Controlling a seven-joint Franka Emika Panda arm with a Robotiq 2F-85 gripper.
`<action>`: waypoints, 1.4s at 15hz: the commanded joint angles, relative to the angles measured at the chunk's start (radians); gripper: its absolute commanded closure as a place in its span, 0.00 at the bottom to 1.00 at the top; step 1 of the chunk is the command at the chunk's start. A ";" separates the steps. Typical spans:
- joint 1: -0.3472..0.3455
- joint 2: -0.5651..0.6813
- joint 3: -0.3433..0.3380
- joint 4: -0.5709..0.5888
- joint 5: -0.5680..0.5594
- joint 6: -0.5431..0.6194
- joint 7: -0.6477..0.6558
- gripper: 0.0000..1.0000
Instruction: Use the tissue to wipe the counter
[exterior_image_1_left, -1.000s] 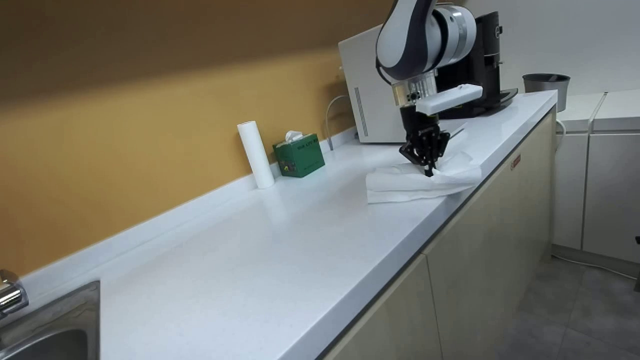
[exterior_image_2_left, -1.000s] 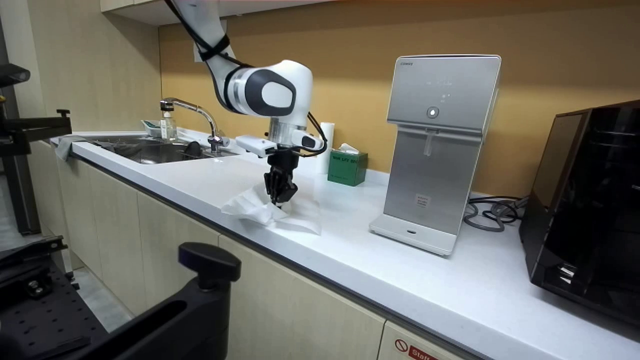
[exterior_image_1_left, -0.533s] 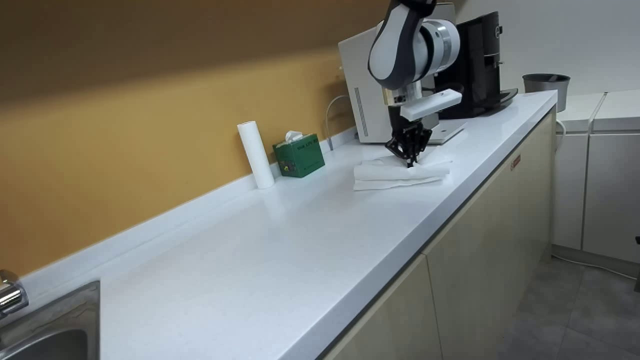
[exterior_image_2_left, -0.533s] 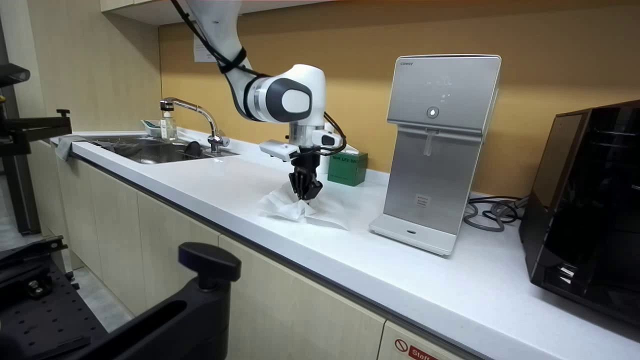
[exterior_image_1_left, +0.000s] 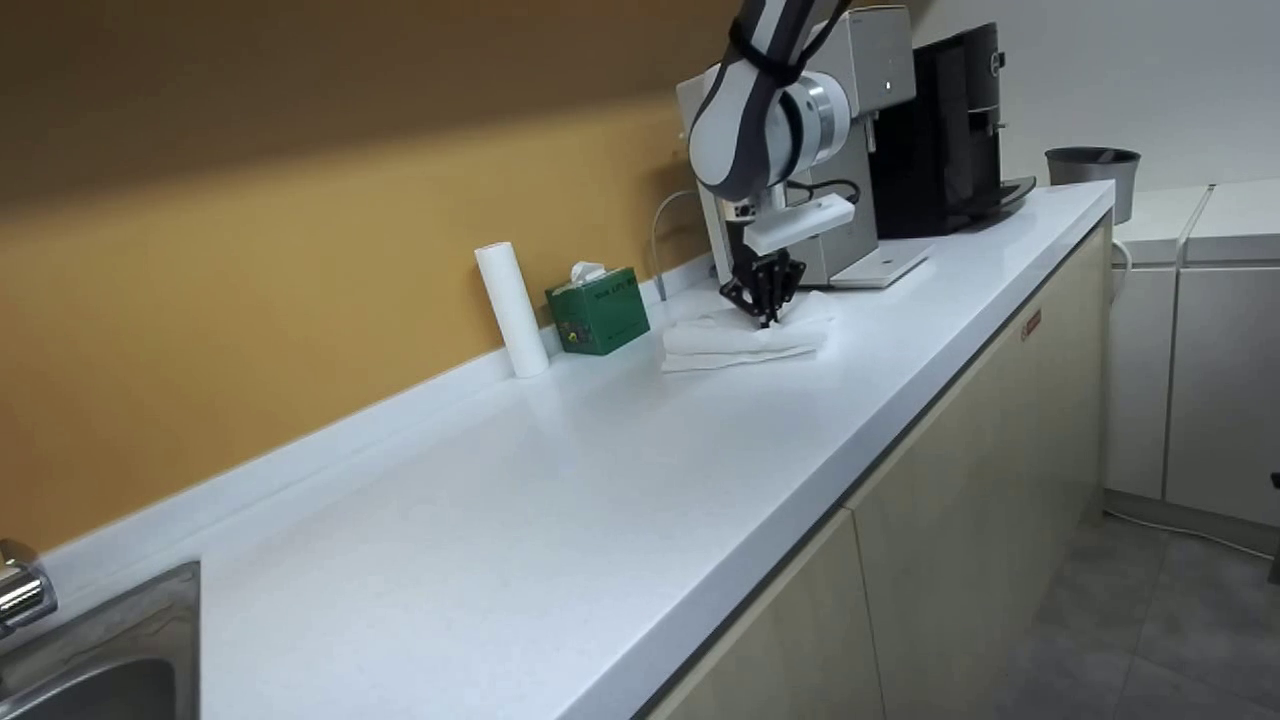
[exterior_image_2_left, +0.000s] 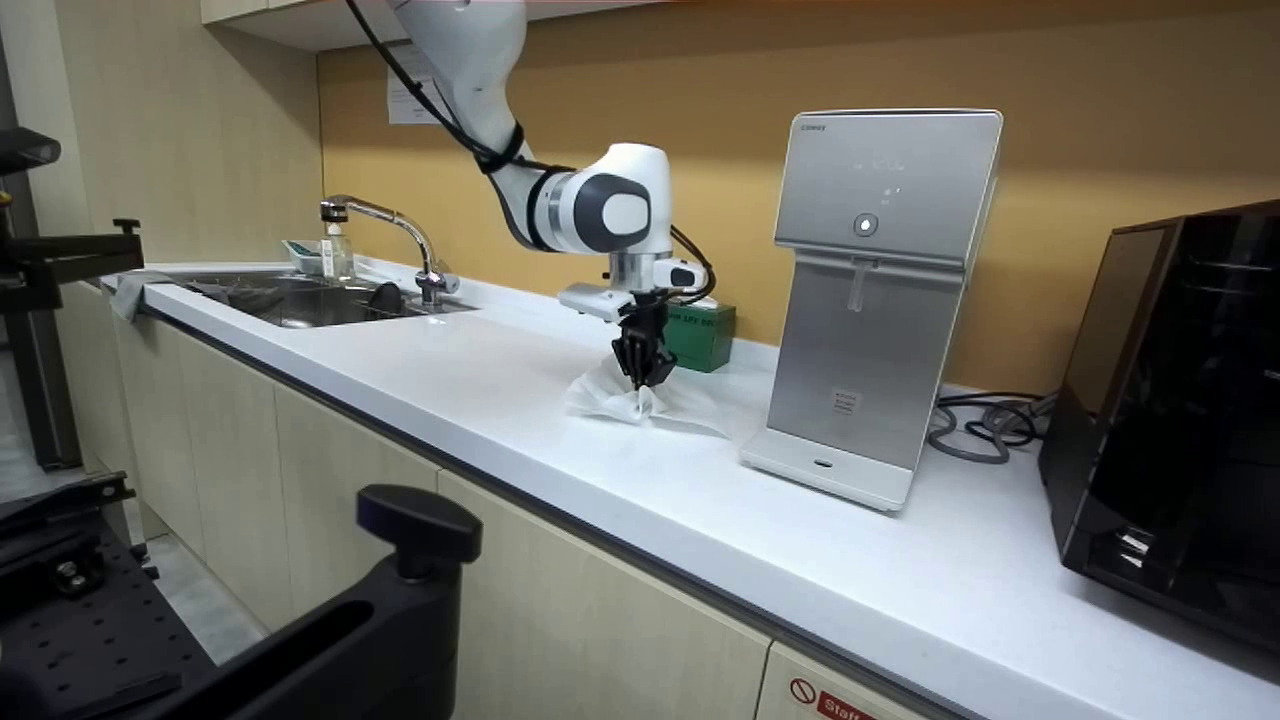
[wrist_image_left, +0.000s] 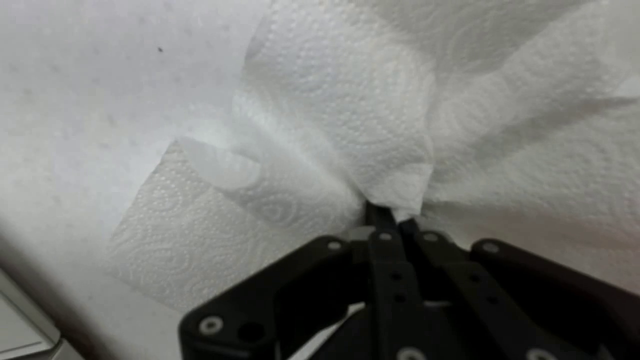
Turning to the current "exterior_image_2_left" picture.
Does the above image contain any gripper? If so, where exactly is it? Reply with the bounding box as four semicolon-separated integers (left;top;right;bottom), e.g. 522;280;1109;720
611;290;680;391

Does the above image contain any white tissue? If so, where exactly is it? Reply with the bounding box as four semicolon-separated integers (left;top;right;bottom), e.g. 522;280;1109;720
564;354;733;438

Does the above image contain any green box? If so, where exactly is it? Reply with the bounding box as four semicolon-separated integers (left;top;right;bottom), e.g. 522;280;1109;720
664;299;737;374

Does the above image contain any silver water dispenser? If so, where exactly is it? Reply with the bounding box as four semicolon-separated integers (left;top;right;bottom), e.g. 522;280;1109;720
739;108;1005;514

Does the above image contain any chrome tap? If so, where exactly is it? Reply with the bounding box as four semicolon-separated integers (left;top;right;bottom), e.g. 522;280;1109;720
319;194;462;307

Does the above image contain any beige cabinet door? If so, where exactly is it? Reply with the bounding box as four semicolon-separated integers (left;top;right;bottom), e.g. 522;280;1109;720
438;469;773;720
754;640;936;720
113;314;206;559
175;335;296;633
273;383;443;629

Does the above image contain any clear soap bottle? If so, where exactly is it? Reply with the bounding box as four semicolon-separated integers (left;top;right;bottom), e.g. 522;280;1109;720
319;221;357;284

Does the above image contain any steel sink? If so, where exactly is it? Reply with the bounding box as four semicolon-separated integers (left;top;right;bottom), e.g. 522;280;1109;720
148;268;477;331

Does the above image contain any white paper notice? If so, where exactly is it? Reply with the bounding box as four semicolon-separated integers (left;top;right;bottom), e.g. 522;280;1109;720
387;44;453;127

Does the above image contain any red and white sticker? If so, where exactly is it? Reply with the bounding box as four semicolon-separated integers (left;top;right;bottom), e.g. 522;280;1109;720
787;677;883;720

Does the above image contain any grey cloth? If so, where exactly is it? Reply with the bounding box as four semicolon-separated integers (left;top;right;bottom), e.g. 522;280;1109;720
107;269;179;324

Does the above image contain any black countertop appliance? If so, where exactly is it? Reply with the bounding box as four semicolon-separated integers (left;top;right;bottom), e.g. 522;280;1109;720
1037;199;1280;658

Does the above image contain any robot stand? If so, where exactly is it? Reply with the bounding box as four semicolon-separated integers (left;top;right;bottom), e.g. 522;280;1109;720
0;470;485;720

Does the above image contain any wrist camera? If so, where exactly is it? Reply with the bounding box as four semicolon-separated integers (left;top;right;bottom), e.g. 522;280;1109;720
557;282;638;324

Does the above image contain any coil of grey cable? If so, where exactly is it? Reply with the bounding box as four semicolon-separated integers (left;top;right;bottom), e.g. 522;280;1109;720
925;389;1058;466

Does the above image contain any camera on mount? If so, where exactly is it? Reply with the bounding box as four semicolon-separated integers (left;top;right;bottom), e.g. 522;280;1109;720
0;127;147;313

